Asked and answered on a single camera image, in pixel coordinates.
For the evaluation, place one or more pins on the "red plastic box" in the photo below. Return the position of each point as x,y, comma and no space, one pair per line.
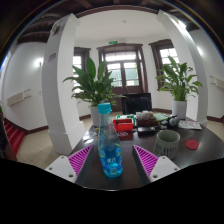
123,125

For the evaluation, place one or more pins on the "flat round red coaster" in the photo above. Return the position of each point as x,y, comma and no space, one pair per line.
192,144

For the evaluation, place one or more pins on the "green exit sign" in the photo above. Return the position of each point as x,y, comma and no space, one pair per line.
112,42

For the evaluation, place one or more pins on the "leafy plant in white pot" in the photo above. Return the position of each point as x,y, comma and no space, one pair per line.
95,86
178,83

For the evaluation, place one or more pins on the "green notebook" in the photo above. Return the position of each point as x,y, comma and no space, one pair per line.
161,117

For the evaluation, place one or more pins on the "dark wooden double door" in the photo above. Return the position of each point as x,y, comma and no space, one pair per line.
125,71

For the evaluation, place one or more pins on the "dark-framed window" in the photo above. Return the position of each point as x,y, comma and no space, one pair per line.
166,53
78,61

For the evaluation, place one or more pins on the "red carpeted staircase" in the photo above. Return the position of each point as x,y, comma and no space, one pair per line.
14,135

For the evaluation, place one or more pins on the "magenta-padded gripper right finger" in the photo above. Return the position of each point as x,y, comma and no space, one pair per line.
148,160

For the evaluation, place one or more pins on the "small black box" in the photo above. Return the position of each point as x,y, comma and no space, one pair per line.
146,131

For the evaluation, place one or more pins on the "black round gadget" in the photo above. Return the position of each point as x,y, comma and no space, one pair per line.
173,121

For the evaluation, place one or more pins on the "clear blue-capped drink bottle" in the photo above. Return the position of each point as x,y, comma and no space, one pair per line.
110,150

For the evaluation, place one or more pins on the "grey-green patterned cup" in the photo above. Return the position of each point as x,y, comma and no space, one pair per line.
166,145

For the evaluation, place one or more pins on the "green packet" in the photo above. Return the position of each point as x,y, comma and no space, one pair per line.
126,117

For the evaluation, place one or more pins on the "brown tray of white cups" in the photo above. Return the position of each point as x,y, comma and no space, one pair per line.
146,117

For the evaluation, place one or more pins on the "white wall unit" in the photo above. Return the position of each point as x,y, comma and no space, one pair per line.
217,82
16,97

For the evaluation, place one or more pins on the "black office chair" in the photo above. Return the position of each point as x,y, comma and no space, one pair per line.
136,103

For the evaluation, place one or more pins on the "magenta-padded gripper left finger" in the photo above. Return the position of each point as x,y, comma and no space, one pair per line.
78,160

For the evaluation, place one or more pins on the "printed magazine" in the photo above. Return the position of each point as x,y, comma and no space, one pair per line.
190,125

